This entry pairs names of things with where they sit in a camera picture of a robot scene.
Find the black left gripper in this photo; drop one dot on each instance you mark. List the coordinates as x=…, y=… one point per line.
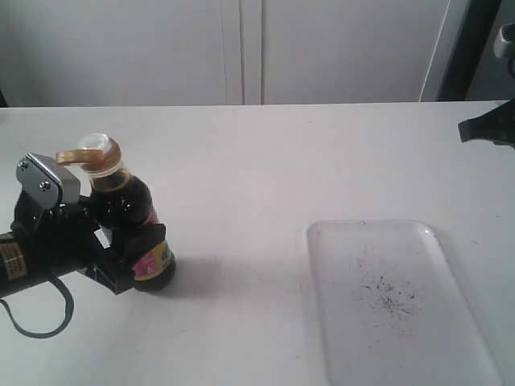
x=64, y=240

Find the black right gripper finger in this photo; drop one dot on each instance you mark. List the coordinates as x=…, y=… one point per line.
x=495, y=126

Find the dark soy sauce bottle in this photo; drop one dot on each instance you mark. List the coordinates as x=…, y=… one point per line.
x=121, y=203

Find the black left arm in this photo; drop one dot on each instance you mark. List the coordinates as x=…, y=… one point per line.
x=12, y=265

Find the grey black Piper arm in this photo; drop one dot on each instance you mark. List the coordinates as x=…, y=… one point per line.
x=504, y=49

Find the white cabinet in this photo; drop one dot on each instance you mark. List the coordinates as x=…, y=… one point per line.
x=110, y=53

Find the white plastic tray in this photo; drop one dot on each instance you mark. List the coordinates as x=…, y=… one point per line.
x=389, y=308

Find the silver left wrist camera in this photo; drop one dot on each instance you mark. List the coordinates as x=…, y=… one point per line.
x=45, y=184

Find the dark vertical post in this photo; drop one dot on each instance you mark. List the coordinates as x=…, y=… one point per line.
x=472, y=38

